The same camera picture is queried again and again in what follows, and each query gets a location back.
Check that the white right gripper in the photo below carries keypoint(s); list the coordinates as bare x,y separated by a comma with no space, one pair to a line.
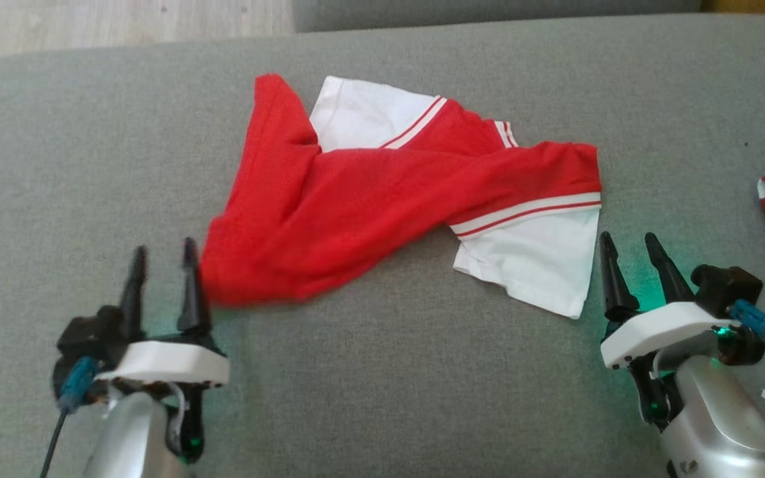
661,328

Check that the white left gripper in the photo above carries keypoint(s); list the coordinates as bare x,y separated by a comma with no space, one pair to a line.
170,364

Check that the red and white t-shirt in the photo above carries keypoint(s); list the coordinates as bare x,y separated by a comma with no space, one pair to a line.
329,219

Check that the grey fabric sofa seat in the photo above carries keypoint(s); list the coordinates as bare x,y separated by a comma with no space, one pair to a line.
382,372

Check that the grey fabric sofa side section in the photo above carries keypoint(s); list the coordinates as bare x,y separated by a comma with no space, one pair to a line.
489,12

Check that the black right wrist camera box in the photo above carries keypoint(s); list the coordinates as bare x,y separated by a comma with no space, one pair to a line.
724,289

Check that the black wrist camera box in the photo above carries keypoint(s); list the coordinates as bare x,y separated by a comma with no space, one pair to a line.
724,289
87,335

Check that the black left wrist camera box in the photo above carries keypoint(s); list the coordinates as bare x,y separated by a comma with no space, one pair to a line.
87,335

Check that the blue right camera connector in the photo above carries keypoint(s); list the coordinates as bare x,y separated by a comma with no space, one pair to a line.
754,320

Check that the blue camera connector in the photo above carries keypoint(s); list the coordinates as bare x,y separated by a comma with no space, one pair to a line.
78,384
754,320

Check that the blue left camera connector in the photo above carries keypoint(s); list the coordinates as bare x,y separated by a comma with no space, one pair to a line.
78,384

